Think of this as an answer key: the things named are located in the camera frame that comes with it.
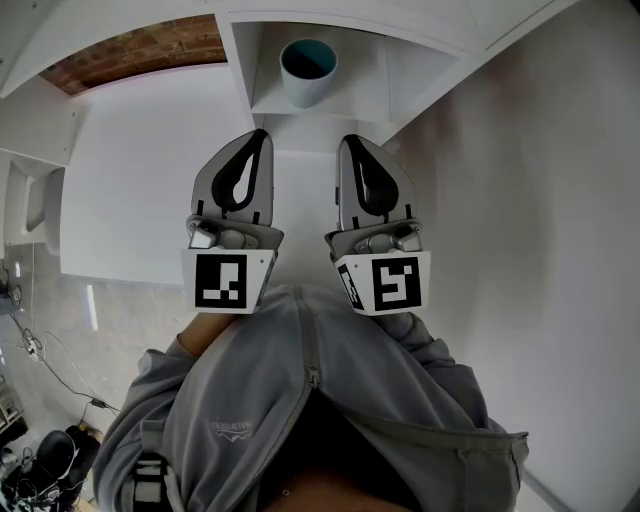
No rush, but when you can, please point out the person's black undershirt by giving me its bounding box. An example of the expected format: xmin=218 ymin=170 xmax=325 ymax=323
xmin=274 ymin=387 xmax=426 ymax=509

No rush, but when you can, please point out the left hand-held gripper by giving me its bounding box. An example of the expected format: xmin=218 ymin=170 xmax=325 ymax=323
xmin=180 ymin=128 xmax=286 ymax=316

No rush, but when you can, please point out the person's left forearm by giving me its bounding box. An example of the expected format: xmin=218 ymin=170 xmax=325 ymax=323
xmin=178 ymin=311 xmax=242 ymax=360

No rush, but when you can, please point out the black floor cable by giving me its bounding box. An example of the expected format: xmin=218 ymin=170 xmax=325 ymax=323
xmin=8 ymin=309 xmax=122 ymax=415

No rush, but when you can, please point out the black and white chest strap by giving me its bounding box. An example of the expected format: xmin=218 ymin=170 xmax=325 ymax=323
xmin=130 ymin=451 xmax=175 ymax=512

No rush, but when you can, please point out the pale cup with teal inside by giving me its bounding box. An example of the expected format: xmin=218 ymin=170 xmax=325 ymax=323
xmin=278 ymin=38 xmax=340 ymax=110

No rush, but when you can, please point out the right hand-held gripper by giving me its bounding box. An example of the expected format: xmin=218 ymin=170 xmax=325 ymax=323
xmin=323 ymin=133 xmax=433 ymax=318

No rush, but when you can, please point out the person's grey hoodie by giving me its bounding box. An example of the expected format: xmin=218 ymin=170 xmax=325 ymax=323
xmin=91 ymin=284 xmax=531 ymax=512

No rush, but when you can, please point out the white desk with shelves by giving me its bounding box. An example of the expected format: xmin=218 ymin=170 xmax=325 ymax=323
xmin=0 ymin=0 xmax=576 ymax=287

